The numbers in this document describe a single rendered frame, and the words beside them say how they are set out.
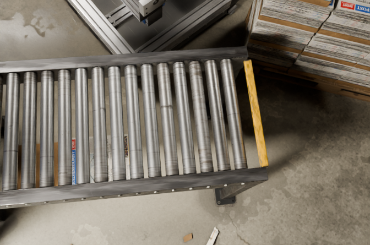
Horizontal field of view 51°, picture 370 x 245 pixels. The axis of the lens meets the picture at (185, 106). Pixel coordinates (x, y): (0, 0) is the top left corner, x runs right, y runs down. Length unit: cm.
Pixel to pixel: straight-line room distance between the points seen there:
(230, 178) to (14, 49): 167
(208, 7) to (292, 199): 121
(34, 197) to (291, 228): 142
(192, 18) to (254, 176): 116
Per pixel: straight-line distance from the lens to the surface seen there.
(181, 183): 144
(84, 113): 152
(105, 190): 144
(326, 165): 246
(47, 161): 150
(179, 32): 230
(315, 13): 186
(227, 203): 226
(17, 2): 279
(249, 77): 156
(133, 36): 229
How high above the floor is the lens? 222
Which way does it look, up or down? 72 degrees down
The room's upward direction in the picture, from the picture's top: 12 degrees clockwise
